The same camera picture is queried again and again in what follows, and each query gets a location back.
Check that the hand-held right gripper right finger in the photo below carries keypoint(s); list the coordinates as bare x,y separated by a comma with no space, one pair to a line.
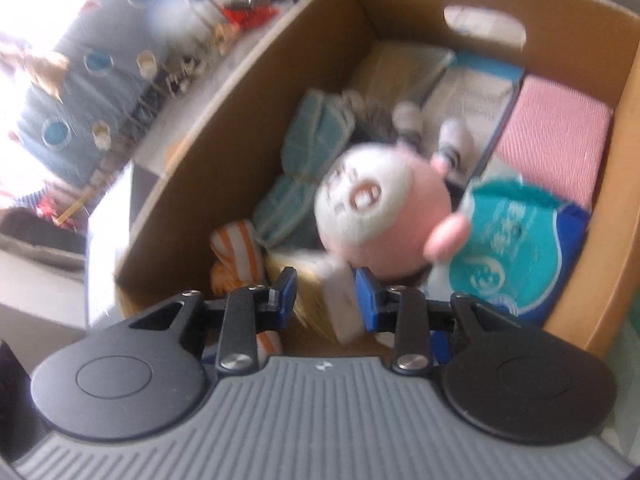
365,301

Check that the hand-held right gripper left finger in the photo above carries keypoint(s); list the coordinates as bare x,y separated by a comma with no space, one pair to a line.
287,291

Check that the pink plush toy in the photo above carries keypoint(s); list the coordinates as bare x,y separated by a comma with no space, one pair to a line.
380,230

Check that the brown cardboard box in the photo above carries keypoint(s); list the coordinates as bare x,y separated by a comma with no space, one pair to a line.
280,85

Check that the blue and white carton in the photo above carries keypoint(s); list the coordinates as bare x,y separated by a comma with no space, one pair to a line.
470,105

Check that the yellow and white soft block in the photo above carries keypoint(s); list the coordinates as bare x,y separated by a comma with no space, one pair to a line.
320,295

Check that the orange striped plush toy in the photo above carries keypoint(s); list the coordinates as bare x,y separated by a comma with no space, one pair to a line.
235,255

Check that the teal tissue pack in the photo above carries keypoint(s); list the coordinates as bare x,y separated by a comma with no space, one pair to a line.
505,250

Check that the teal quilted cloth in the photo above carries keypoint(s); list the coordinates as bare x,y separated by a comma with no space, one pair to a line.
315,130

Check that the grey striped plush toy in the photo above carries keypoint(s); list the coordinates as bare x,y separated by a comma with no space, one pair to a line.
375,125

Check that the beige flat packet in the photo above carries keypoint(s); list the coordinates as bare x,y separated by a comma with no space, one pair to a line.
400,70

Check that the pink packet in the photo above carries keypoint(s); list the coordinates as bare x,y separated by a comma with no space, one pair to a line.
555,140

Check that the blue cloth with circles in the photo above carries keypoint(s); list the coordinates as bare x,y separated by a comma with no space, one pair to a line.
100,85

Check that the red object on floor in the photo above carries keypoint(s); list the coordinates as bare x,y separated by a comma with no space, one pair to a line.
247,15

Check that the beige hanging cloth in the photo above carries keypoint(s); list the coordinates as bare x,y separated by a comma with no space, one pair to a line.
40,67

